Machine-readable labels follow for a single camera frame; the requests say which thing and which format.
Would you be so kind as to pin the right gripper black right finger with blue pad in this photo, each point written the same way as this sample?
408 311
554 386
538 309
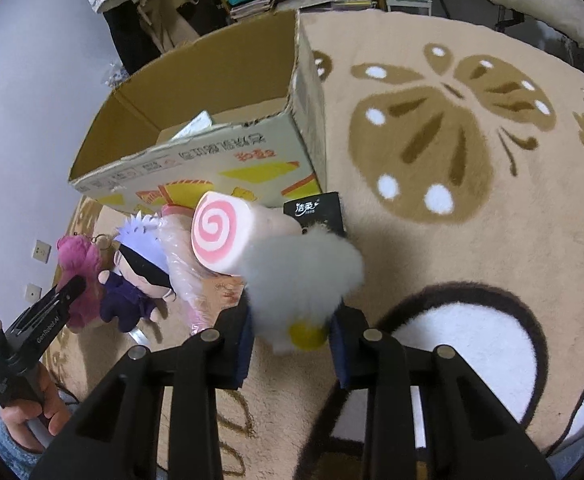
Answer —
425 407

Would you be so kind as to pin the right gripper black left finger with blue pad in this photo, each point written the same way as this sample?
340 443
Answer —
114 433

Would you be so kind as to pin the white-haired character doll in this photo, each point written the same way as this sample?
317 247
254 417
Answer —
140 276

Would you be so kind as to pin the pink towel package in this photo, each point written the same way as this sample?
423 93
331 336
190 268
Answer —
203 293

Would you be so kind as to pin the pink swirl roll plush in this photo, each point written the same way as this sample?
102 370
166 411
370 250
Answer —
224 225

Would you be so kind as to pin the white black fluffy plush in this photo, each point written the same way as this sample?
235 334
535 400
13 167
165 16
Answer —
295 283

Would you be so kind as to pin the black Face tissue pack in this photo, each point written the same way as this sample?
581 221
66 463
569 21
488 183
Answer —
324 209

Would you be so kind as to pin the green tissue pack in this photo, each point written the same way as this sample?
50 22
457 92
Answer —
200 123

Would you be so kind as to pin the person's left hand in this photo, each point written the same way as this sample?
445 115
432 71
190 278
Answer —
17 415

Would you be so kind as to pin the open cardboard box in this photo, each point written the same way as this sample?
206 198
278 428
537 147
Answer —
239 111

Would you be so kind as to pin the stack of books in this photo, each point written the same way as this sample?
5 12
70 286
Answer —
250 9

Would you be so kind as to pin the wall power socket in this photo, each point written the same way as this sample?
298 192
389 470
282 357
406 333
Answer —
41 251

